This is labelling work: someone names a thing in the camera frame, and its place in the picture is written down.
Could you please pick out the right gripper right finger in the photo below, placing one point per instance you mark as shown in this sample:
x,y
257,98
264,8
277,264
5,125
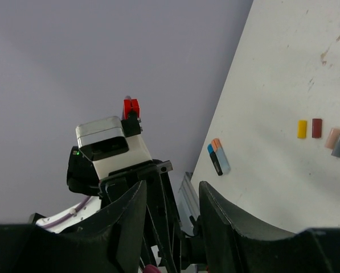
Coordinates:
x,y
236,241

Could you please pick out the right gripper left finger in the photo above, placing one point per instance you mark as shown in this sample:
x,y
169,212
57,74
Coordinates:
x,y
108,241

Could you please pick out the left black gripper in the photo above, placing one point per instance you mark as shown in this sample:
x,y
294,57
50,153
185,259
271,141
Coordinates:
x,y
162,228

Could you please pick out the pink pen cap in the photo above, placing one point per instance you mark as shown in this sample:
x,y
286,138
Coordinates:
x,y
151,269

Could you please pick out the yellow pen cap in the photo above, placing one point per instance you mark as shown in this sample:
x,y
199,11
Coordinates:
x,y
302,129

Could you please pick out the orange pen cap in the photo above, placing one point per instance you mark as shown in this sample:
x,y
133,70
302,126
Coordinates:
x,y
332,138

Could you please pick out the dark red pen cap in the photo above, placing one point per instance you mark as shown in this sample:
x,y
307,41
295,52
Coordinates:
x,y
317,128

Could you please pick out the light blue highlighter pen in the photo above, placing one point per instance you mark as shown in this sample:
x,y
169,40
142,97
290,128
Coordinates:
x,y
222,159

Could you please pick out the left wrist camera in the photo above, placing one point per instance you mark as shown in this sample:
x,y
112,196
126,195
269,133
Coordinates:
x,y
113,144

